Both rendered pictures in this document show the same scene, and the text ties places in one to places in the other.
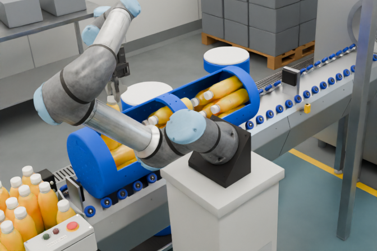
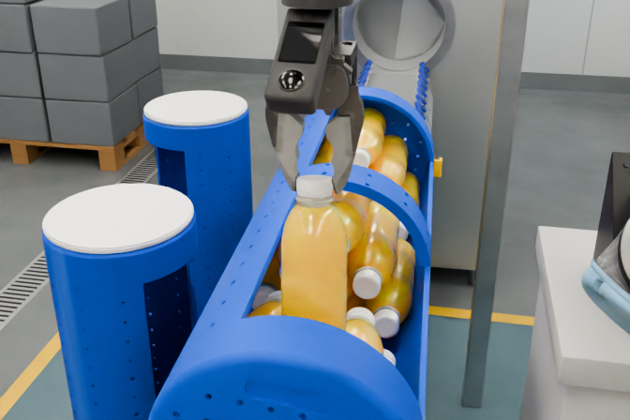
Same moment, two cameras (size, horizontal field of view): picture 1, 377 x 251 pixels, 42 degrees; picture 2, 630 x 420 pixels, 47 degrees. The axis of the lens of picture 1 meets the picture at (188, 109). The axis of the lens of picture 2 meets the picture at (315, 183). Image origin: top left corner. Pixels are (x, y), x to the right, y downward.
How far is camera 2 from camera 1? 1.48 m
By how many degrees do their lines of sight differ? 37
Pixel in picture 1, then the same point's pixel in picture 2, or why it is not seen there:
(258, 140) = not seen: hidden behind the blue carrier
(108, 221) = not seen: outside the picture
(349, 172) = (490, 276)
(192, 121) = not seen: outside the picture
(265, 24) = (82, 88)
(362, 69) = (514, 67)
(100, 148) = (376, 370)
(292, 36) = (131, 106)
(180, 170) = (616, 337)
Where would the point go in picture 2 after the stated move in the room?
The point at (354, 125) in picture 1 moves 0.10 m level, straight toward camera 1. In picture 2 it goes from (500, 182) to (520, 196)
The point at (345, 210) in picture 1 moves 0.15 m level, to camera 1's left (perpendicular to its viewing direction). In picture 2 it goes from (482, 350) to (451, 370)
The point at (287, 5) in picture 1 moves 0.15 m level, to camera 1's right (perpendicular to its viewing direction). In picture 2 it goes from (116, 49) to (141, 45)
